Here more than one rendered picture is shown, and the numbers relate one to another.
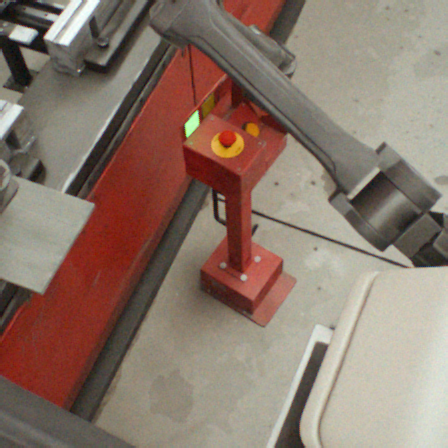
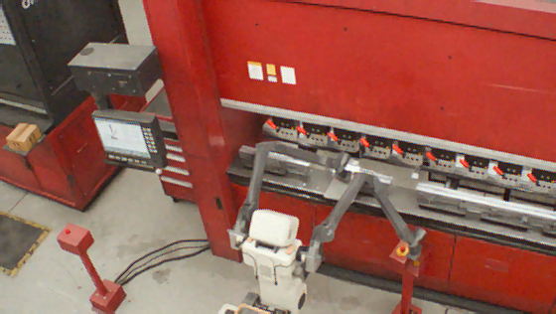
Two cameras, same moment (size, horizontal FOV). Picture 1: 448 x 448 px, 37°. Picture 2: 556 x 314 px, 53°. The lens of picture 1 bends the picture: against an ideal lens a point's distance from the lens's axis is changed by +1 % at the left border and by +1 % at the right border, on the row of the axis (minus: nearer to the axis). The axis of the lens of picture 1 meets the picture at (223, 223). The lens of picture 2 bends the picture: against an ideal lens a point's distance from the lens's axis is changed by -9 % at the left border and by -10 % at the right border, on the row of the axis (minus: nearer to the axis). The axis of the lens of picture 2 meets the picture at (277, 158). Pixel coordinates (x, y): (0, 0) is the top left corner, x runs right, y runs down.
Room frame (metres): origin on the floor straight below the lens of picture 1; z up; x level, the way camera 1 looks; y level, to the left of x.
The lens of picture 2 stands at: (0.42, -2.29, 3.58)
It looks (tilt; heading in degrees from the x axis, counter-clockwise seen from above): 41 degrees down; 94
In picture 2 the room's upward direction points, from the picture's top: 9 degrees counter-clockwise
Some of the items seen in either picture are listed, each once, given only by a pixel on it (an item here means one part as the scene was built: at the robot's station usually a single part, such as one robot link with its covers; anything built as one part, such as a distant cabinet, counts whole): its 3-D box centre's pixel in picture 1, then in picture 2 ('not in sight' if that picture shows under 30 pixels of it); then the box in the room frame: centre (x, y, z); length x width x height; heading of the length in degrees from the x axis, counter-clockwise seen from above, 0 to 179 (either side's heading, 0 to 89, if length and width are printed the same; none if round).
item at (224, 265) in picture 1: (240, 262); not in sight; (0.95, -0.04, 0.13); 0.10 x 0.10 x 0.01; 52
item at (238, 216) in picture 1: (238, 218); (407, 291); (0.95, -0.04, 0.39); 0.05 x 0.05 x 0.54; 52
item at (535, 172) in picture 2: not in sight; (543, 176); (1.73, -0.02, 1.26); 0.15 x 0.09 x 0.17; 153
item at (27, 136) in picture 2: not in sight; (21, 136); (-1.80, 1.23, 1.04); 0.30 x 0.26 x 0.12; 152
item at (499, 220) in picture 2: not in sight; (504, 221); (1.55, 0.01, 0.89); 0.30 x 0.05 x 0.03; 153
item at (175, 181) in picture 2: not in sight; (194, 149); (-0.51, 1.49, 0.50); 0.50 x 0.50 x 1.00; 63
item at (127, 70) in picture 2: not in sight; (128, 112); (-0.65, 0.66, 1.53); 0.51 x 0.25 x 0.85; 158
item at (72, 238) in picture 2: not in sight; (90, 268); (-1.24, 0.37, 0.41); 0.25 x 0.20 x 0.83; 63
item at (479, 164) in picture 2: not in sight; (477, 162); (1.37, 0.16, 1.26); 0.15 x 0.09 x 0.17; 153
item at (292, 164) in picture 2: not in sight; (275, 160); (0.18, 0.75, 0.92); 0.50 x 0.06 x 0.10; 153
